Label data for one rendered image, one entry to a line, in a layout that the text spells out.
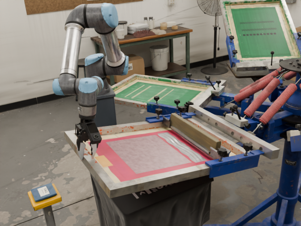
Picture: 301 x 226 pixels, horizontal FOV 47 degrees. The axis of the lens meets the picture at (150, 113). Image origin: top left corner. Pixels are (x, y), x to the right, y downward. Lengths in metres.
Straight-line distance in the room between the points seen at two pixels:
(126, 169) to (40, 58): 3.97
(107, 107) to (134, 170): 0.70
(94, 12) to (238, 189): 2.15
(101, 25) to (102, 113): 0.63
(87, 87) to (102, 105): 0.71
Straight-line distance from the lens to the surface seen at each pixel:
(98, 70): 2.07
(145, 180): 1.40
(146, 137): 1.86
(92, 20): 1.74
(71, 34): 1.71
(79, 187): 3.39
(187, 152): 1.74
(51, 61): 5.40
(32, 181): 3.64
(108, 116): 2.16
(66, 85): 1.57
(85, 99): 1.45
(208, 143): 1.71
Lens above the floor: 1.95
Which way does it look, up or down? 24 degrees down
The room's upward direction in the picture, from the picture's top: 3 degrees counter-clockwise
